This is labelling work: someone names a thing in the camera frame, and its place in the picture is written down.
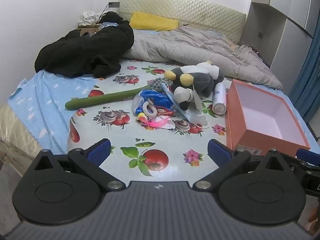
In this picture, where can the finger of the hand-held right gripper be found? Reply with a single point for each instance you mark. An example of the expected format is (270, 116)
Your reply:
(303, 153)

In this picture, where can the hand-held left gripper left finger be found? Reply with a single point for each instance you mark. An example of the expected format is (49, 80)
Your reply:
(100, 151)

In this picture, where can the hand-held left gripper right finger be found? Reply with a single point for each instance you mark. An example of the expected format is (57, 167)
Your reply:
(218, 151)

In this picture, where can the orange cardboard box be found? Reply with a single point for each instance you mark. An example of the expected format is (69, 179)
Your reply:
(240, 120)

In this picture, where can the white paper towel roll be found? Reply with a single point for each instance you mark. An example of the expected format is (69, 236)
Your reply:
(219, 102)

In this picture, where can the clear package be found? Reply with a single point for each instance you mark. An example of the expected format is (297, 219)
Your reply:
(175, 101)

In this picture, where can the red snack packet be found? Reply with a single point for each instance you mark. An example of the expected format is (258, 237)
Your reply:
(165, 111)

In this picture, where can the blue plastic bag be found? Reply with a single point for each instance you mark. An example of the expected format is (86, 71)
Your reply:
(155, 96)

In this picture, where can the person's right hand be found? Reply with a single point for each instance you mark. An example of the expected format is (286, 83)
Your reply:
(312, 213)

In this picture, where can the fruit printed plastic mat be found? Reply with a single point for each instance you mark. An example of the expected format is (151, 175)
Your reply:
(120, 135)

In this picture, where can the white crumpled tissue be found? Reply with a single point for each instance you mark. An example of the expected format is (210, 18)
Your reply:
(200, 122)

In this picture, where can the green toothbrush plush toy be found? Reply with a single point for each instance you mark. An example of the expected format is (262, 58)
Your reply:
(100, 98)

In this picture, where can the blue curtain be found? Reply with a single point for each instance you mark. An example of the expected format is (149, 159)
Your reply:
(307, 85)

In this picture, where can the grey white penguin plush toy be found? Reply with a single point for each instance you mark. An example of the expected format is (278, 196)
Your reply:
(197, 80)

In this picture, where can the black clothes pile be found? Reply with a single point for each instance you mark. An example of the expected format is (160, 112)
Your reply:
(87, 52)

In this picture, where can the grey quilt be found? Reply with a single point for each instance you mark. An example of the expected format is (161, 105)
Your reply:
(175, 47)

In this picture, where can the wooden nightstand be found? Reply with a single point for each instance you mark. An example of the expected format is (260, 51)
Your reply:
(85, 28)

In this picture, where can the grey white wardrobe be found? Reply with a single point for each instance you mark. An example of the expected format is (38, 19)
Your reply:
(282, 30)

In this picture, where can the plastic water bottle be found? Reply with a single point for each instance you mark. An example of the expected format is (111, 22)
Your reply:
(108, 25)

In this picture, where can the white cloth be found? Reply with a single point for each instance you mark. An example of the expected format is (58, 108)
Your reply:
(87, 17)

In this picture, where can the yellow pillow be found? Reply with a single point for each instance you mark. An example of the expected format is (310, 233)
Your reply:
(150, 21)

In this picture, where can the cream padded headboard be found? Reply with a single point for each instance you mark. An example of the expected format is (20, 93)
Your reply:
(187, 7)

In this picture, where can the wall socket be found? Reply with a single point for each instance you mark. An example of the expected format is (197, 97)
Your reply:
(114, 4)

